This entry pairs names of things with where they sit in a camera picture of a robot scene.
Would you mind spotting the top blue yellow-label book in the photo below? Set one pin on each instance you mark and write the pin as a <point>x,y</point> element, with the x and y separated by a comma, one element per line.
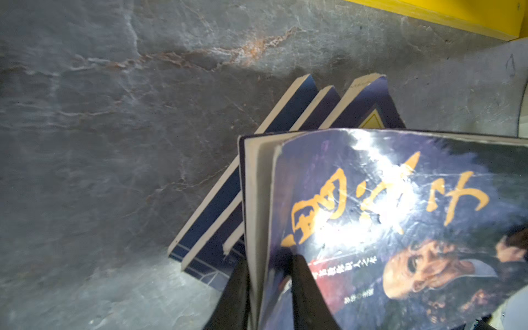
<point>366,104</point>

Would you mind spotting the yellow wooden bookshelf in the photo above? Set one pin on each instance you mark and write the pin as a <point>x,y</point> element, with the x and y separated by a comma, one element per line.
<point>505,20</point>

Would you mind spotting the middle blue book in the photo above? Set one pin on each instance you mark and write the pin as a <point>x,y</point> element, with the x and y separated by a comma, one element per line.
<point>206,260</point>

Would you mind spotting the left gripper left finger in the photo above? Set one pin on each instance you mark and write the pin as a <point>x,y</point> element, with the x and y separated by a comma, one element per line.
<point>232,310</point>

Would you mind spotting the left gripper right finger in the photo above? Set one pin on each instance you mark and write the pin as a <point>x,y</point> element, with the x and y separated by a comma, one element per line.
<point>310,310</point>

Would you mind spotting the lower blue book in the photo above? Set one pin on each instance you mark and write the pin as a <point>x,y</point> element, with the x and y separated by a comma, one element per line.
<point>281,118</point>

